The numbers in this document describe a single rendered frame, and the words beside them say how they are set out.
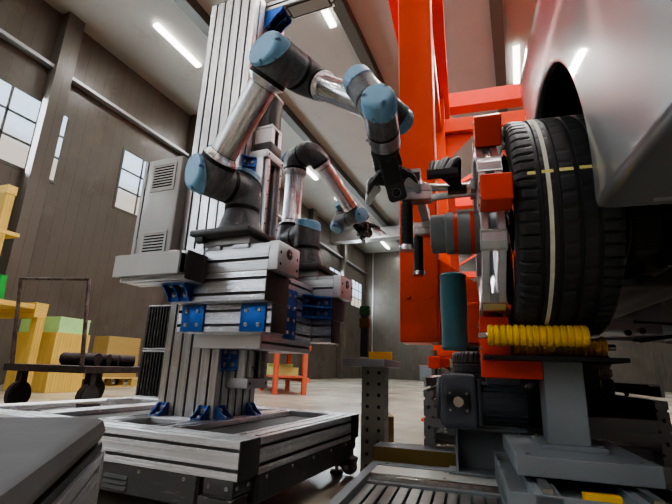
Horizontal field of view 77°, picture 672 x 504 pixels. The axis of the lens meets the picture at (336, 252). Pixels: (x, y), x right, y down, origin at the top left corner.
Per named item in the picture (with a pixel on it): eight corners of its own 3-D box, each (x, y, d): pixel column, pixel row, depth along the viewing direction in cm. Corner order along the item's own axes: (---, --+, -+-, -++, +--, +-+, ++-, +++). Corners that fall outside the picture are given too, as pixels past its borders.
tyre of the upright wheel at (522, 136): (553, 208, 172) (585, 368, 137) (492, 212, 179) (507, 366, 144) (589, 62, 120) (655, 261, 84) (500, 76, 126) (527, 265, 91)
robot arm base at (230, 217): (206, 232, 138) (209, 204, 140) (234, 245, 151) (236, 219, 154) (245, 228, 132) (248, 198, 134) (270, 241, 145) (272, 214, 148)
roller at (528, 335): (603, 347, 106) (600, 323, 107) (479, 345, 114) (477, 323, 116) (596, 348, 111) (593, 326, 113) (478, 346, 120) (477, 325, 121)
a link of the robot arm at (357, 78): (361, 102, 110) (378, 128, 104) (333, 80, 102) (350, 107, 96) (383, 79, 107) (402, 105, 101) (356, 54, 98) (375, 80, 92)
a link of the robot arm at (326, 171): (319, 129, 199) (373, 213, 215) (305, 138, 207) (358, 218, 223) (306, 140, 192) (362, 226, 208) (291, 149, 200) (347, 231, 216)
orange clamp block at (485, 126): (502, 145, 124) (501, 113, 121) (473, 148, 126) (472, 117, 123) (499, 143, 130) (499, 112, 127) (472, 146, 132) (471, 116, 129)
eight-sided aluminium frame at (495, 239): (513, 302, 103) (498, 107, 118) (484, 302, 105) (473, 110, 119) (497, 325, 153) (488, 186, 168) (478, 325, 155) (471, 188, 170)
